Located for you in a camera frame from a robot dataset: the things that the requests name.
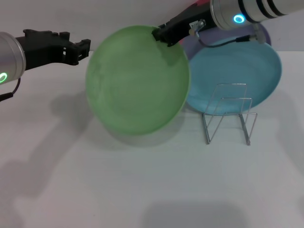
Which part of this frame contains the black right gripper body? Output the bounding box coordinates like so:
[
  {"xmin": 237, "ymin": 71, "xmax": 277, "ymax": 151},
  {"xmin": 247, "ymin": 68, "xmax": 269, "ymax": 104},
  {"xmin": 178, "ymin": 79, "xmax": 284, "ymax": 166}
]
[{"xmin": 165, "ymin": 0, "xmax": 216, "ymax": 40}]

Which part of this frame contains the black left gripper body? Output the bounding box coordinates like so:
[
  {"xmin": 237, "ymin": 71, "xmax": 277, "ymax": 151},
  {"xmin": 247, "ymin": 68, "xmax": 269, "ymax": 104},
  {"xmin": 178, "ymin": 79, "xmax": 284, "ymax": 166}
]
[{"xmin": 15, "ymin": 29, "xmax": 70, "ymax": 71}]

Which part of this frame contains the green plate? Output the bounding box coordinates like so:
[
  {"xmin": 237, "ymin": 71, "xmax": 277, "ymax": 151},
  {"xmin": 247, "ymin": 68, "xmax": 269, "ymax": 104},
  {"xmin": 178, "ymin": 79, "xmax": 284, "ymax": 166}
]
[{"xmin": 85, "ymin": 25, "xmax": 191, "ymax": 136}]

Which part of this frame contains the red plate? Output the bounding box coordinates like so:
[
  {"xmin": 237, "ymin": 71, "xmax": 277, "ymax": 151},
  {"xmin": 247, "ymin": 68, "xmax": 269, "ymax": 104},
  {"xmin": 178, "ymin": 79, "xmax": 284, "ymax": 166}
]
[{"xmin": 178, "ymin": 0, "xmax": 213, "ymax": 48}]

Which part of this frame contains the teal blue plate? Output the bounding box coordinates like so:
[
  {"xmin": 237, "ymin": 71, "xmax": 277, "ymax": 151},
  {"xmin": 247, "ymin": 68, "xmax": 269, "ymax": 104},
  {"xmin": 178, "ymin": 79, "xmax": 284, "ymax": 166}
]
[{"xmin": 185, "ymin": 42, "xmax": 283, "ymax": 117}]

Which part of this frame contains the purple plate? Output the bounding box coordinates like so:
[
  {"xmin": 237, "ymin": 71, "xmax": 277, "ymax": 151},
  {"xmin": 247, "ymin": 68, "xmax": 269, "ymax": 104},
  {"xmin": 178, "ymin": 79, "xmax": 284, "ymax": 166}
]
[{"xmin": 182, "ymin": 23, "xmax": 272, "ymax": 60}]

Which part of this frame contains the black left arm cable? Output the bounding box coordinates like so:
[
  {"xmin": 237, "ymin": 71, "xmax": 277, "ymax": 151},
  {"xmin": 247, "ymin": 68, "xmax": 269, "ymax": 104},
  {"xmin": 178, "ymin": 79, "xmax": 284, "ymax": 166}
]
[{"xmin": 0, "ymin": 77, "xmax": 21, "ymax": 102}]

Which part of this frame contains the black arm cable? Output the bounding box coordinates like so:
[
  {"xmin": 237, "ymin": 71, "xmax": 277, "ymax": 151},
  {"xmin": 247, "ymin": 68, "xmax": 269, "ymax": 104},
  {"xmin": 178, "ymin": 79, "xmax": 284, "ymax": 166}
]
[
  {"xmin": 189, "ymin": 20, "xmax": 266, "ymax": 48},
  {"xmin": 0, "ymin": 77, "xmax": 21, "ymax": 102}
]

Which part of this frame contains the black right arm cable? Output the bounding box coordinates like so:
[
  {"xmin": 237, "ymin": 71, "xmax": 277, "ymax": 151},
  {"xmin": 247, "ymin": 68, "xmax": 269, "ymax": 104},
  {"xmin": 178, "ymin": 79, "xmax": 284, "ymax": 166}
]
[{"xmin": 189, "ymin": 20, "xmax": 266, "ymax": 48}]

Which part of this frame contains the metal wire plate rack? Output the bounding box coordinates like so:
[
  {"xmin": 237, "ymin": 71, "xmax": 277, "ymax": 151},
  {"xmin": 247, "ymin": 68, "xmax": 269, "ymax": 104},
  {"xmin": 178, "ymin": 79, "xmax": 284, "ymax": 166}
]
[{"xmin": 201, "ymin": 83, "xmax": 258, "ymax": 146}]

